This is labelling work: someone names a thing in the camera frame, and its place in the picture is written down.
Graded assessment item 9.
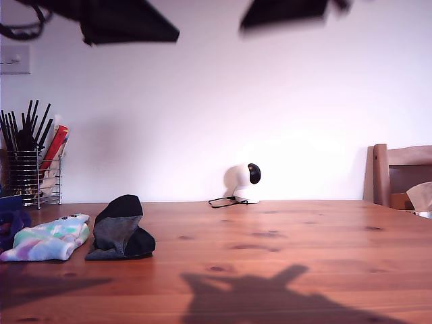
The white tissue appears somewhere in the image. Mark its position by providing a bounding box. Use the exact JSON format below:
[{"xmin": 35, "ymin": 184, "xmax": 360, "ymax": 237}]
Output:
[{"xmin": 406, "ymin": 181, "xmax": 432, "ymax": 212}]

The wooden chair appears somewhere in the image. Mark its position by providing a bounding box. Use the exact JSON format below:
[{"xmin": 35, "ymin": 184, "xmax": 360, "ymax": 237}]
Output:
[{"xmin": 362, "ymin": 144, "xmax": 432, "ymax": 210}]

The purple sock with pink squares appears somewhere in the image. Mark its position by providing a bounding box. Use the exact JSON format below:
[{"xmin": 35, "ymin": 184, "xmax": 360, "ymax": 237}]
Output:
[{"xmin": 0, "ymin": 209, "xmax": 33, "ymax": 252}]

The white paper packet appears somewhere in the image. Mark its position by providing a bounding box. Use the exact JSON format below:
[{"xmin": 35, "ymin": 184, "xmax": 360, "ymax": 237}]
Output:
[{"xmin": 42, "ymin": 161, "xmax": 62, "ymax": 198}]

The red paper packet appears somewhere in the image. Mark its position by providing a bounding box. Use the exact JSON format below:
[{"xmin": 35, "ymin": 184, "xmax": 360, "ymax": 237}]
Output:
[{"xmin": 39, "ymin": 125, "xmax": 70, "ymax": 171}]

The black security camera cable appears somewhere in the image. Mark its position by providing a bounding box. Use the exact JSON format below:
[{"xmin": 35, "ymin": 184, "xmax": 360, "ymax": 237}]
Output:
[{"xmin": 207, "ymin": 194, "xmax": 250, "ymax": 209}]

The dark grey sock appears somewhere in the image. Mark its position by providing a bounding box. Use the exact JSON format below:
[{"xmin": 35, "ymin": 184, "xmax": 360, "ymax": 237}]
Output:
[{"xmin": 84, "ymin": 194, "xmax": 157, "ymax": 262}]

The pastel tie-dye sock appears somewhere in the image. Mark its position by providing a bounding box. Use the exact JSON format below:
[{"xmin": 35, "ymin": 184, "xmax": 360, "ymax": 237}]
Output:
[{"xmin": 0, "ymin": 213, "xmax": 92, "ymax": 263}]

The leaf print tissue box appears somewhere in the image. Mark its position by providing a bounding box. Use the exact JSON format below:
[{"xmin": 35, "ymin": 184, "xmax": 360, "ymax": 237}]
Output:
[{"xmin": 406, "ymin": 209, "xmax": 432, "ymax": 220}]

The white light switch plate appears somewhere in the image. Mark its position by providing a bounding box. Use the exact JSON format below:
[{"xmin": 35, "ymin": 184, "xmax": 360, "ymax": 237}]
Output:
[{"xmin": 0, "ymin": 45, "xmax": 32, "ymax": 76}]

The white round security camera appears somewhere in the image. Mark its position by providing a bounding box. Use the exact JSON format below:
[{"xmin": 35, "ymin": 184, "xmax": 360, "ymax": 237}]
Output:
[{"xmin": 225, "ymin": 162, "xmax": 263, "ymax": 205}]

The chrome wire utensil caddy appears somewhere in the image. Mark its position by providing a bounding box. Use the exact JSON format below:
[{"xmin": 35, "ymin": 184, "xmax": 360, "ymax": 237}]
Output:
[{"xmin": 5, "ymin": 148, "xmax": 63, "ymax": 211}]

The blue box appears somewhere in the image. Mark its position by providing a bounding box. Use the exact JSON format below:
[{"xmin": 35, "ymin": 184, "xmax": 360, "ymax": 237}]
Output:
[{"xmin": 0, "ymin": 195, "xmax": 23, "ymax": 212}]

